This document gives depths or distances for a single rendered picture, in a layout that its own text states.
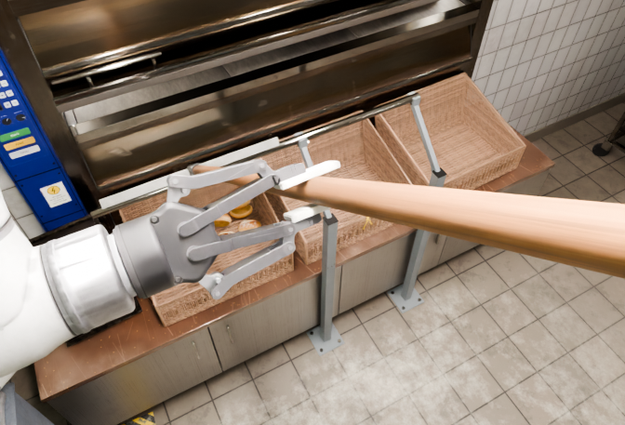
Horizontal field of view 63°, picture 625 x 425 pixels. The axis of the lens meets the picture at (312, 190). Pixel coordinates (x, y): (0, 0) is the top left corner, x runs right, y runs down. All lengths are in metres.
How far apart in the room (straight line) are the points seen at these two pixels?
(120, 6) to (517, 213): 1.59
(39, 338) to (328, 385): 2.12
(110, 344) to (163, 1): 1.23
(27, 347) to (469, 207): 0.37
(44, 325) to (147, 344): 1.59
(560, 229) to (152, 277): 0.36
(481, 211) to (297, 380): 2.30
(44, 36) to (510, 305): 2.38
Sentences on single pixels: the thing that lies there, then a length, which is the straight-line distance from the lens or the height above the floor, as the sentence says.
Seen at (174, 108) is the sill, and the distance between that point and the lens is 1.98.
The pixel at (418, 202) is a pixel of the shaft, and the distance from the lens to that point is 0.34.
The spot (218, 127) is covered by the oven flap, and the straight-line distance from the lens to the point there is 2.10.
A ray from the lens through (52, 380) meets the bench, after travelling 2.14.
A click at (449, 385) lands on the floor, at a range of 2.62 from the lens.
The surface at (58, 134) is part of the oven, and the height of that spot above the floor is 1.21.
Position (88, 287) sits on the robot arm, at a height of 2.00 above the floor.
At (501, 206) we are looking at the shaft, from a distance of 0.28.
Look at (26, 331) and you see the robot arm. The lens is 0.49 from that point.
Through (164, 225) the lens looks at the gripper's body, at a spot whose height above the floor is 1.99.
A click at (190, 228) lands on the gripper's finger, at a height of 1.99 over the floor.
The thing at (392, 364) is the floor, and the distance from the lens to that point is 2.61.
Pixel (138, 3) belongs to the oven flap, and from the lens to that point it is 1.76.
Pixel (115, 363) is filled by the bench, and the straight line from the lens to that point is 2.08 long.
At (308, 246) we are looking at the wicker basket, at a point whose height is 0.70.
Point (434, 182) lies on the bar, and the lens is 2.04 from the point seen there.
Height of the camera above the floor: 2.38
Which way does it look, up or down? 49 degrees down
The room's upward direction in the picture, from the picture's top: straight up
